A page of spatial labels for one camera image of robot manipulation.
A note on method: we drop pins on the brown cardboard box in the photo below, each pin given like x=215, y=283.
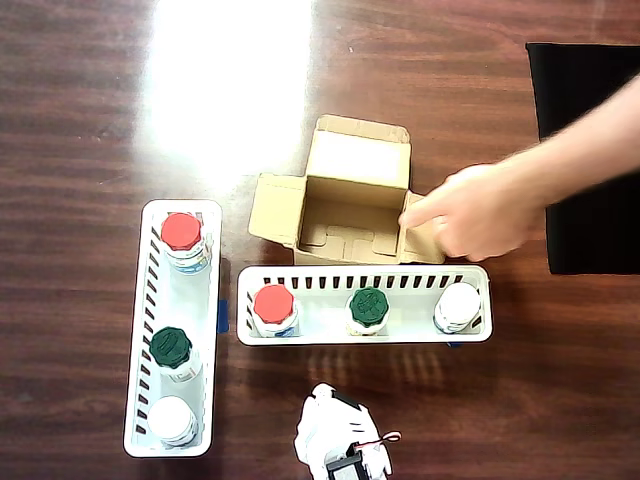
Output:
x=350, y=220

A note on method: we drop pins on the person's bare forearm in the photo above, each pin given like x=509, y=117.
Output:
x=590, y=150

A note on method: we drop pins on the red-capped bottle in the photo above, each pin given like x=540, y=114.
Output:
x=181, y=232
x=273, y=304

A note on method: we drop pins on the white plastic basket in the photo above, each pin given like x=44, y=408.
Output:
x=175, y=310
x=405, y=307

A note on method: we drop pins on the white-capped bottle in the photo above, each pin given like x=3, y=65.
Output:
x=457, y=304
x=170, y=419

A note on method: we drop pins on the person's bare hand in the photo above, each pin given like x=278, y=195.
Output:
x=485, y=210

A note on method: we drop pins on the black cloth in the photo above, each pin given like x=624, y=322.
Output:
x=595, y=235

